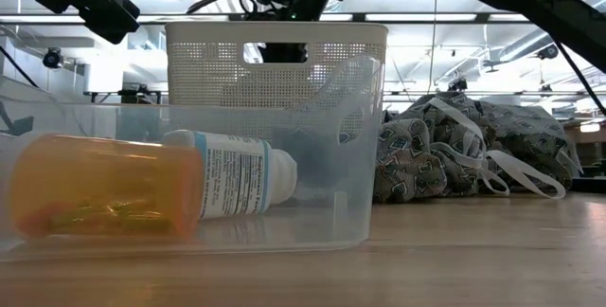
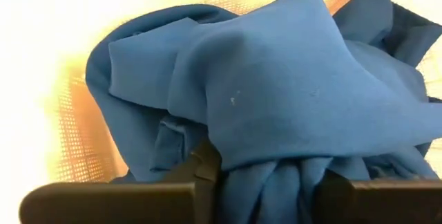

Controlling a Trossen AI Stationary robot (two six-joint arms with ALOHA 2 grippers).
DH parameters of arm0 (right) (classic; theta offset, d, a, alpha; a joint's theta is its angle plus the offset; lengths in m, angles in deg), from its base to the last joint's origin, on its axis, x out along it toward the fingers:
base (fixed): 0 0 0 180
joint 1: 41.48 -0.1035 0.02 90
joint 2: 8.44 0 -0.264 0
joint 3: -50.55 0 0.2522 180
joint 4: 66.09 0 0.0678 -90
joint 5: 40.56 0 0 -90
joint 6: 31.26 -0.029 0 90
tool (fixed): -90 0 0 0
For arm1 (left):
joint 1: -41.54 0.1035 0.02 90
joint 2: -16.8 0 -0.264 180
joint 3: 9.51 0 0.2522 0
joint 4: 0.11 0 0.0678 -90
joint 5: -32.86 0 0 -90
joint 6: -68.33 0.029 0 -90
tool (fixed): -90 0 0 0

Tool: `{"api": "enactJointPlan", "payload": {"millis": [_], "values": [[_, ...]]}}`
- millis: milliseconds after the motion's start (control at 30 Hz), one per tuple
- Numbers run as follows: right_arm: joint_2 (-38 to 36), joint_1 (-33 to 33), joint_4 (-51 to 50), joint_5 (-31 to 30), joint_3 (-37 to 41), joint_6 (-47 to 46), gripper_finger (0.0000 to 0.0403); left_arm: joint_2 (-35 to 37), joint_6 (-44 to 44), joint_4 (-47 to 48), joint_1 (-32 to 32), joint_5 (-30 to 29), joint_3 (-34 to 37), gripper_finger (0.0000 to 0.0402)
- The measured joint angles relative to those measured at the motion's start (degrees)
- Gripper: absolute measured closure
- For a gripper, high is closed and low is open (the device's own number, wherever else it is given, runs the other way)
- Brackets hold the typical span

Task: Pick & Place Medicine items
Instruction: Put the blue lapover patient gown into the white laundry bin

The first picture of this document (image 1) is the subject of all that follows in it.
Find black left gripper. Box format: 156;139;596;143
78;0;141;45

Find orange pill bottle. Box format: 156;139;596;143
8;132;205;243

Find white supplement bottle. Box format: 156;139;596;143
160;129;299;222

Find grey patterned gown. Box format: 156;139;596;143
372;90;584;205

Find clear plastic container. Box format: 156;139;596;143
0;54;385;264

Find white perforated plastic basket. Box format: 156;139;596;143
164;21;389;143

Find black ceiling camera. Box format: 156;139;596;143
536;43;561;61
41;46;64;70

